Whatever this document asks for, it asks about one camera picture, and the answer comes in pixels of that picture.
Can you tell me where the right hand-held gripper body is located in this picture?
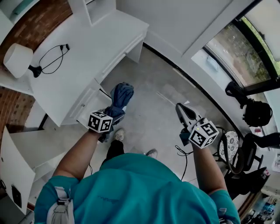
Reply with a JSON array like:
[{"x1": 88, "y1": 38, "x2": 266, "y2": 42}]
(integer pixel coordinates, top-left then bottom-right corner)
[{"x1": 179, "y1": 117, "x2": 220, "y2": 150}]

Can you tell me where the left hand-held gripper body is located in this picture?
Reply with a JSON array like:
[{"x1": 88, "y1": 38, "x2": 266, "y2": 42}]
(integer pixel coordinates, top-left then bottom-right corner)
[{"x1": 87, "y1": 110, "x2": 123, "y2": 144}]

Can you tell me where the blue denim cloth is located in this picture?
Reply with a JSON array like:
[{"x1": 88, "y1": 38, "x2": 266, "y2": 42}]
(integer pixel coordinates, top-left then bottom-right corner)
[{"x1": 103, "y1": 82, "x2": 135, "y2": 119}]

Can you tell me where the person's right forearm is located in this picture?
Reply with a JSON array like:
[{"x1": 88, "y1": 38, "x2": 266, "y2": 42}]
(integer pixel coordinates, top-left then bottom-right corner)
[{"x1": 192, "y1": 146, "x2": 228, "y2": 196}]

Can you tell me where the person's left forearm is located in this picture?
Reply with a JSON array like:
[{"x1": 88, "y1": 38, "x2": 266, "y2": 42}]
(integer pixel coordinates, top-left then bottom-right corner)
[{"x1": 53, "y1": 129, "x2": 102, "y2": 182}]

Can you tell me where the white desk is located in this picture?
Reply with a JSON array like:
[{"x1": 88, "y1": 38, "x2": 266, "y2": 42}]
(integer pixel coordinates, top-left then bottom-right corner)
[{"x1": 0, "y1": 10, "x2": 150, "y2": 127}]

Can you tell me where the person's grey shoe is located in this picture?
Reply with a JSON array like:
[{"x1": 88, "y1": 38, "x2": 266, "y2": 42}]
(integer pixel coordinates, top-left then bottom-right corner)
[
  {"x1": 113, "y1": 128, "x2": 126, "y2": 142},
  {"x1": 145, "y1": 148, "x2": 158, "y2": 160}
]

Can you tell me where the black chair with floral cushion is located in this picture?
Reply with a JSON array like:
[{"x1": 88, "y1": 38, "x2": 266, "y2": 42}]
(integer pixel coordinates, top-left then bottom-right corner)
[{"x1": 213, "y1": 128, "x2": 245, "y2": 175}]

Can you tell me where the person's black trouser leg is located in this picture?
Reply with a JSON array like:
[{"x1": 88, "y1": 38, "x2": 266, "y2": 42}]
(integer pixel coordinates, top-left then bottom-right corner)
[{"x1": 102, "y1": 139, "x2": 126, "y2": 165}]

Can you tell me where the black flat bag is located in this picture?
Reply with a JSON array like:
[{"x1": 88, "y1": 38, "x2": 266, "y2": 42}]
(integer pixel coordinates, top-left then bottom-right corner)
[{"x1": 225, "y1": 80, "x2": 250, "y2": 109}]

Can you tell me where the pale blue packet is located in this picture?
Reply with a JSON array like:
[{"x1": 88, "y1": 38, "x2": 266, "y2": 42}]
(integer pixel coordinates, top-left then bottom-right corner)
[{"x1": 206, "y1": 55, "x2": 220, "y2": 71}]

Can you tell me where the black backpack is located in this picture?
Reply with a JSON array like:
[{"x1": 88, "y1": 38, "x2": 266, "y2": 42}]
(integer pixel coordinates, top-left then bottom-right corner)
[{"x1": 242, "y1": 98, "x2": 273, "y2": 128}]

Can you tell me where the white low cabinet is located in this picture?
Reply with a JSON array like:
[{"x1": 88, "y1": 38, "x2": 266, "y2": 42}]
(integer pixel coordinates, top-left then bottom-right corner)
[{"x1": 9, "y1": 124, "x2": 67, "y2": 193}]

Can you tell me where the black office chair with headrest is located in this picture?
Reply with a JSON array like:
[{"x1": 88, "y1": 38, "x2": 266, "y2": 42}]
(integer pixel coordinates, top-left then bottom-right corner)
[{"x1": 223, "y1": 165, "x2": 269, "y2": 199}]

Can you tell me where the black framed window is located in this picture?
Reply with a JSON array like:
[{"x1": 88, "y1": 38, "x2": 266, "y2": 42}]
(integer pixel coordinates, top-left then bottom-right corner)
[{"x1": 204, "y1": 0, "x2": 280, "y2": 96}]

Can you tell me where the person's teal shirt torso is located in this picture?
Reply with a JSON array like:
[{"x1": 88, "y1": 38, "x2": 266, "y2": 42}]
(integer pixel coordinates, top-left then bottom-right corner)
[{"x1": 33, "y1": 152, "x2": 242, "y2": 224}]

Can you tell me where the white side table panel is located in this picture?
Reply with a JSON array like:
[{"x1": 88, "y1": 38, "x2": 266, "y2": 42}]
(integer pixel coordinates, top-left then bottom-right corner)
[{"x1": 0, "y1": 126, "x2": 37, "y2": 215}]

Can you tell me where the white lamp with black base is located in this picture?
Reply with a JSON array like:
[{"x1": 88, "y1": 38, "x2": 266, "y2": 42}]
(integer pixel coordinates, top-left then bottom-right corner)
[{"x1": 3, "y1": 42, "x2": 43, "y2": 79}]

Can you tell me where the white hutch shelf unit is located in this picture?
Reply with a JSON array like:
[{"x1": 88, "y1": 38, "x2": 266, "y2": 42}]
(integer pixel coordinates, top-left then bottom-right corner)
[{"x1": 0, "y1": 0, "x2": 117, "y2": 96}]

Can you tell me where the black phone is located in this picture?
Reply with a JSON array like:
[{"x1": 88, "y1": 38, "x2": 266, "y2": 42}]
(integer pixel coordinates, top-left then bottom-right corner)
[{"x1": 11, "y1": 184, "x2": 23, "y2": 209}]

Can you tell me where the teal book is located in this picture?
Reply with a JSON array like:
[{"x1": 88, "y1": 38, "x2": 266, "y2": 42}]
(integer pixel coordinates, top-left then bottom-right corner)
[{"x1": 12, "y1": 0, "x2": 39, "y2": 15}]

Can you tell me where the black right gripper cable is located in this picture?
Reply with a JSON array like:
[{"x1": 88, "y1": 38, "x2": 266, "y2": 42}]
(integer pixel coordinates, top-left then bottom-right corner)
[{"x1": 175, "y1": 145, "x2": 193, "y2": 182}]

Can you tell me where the black lamp cable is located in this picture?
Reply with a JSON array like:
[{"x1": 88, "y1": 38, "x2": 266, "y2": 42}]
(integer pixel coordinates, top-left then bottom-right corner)
[{"x1": 38, "y1": 43, "x2": 70, "y2": 75}]

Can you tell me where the grey harness strap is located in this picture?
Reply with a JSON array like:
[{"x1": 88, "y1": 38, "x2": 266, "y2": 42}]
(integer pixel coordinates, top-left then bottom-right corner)
[
  {"x1": 46, "y1": 186, "x2": 75, "y2": 224},
  {"x1": 217, "y1": 207, "x2": 228, "y2": 224}
]

